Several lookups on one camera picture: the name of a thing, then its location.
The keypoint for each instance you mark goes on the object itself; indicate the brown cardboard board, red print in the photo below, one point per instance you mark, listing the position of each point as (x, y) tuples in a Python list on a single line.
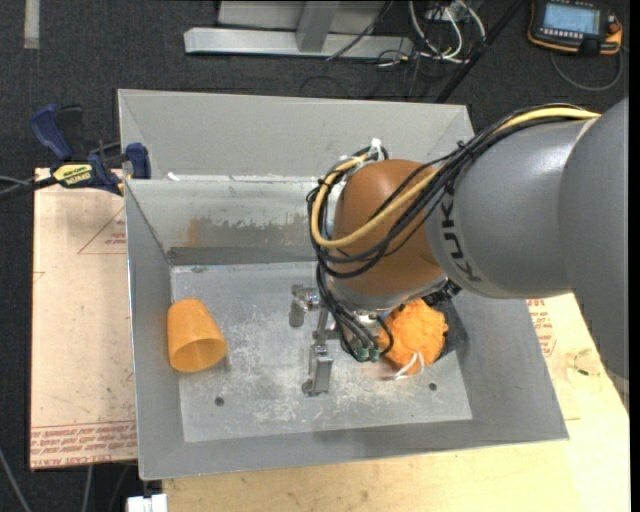
[(80, 320)]

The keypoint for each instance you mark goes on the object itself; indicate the grey metal bin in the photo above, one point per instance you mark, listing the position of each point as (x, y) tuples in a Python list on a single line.
[(250, 150)]

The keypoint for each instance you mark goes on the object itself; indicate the orange plastic cup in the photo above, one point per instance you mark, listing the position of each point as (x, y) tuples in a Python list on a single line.
[(194, 336)]

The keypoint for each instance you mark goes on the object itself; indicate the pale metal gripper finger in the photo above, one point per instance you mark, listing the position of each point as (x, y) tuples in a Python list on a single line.
[(321, 372), (297, 312)]

